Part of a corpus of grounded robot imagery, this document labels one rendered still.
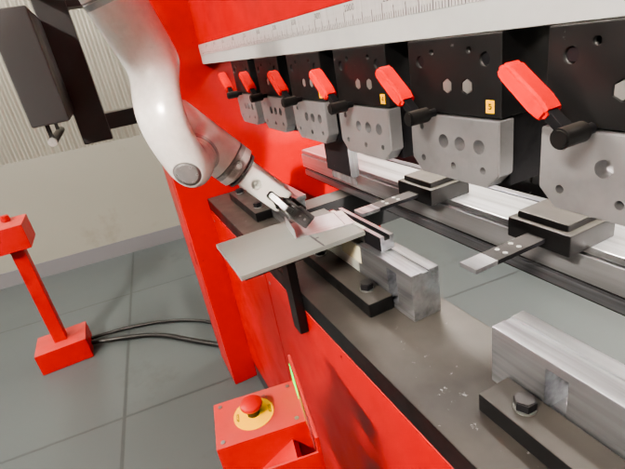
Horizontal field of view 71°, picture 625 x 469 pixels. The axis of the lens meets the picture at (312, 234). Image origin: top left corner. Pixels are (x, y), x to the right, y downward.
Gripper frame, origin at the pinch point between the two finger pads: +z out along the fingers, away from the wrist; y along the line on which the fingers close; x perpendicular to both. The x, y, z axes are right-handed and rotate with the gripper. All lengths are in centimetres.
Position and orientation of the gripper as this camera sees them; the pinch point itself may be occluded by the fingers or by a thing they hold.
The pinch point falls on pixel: (299, 213)
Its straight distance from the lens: 92.4
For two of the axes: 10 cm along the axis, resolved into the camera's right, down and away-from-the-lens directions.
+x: -6.2, 7.8, 1.1
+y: -2.8, -3.5, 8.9
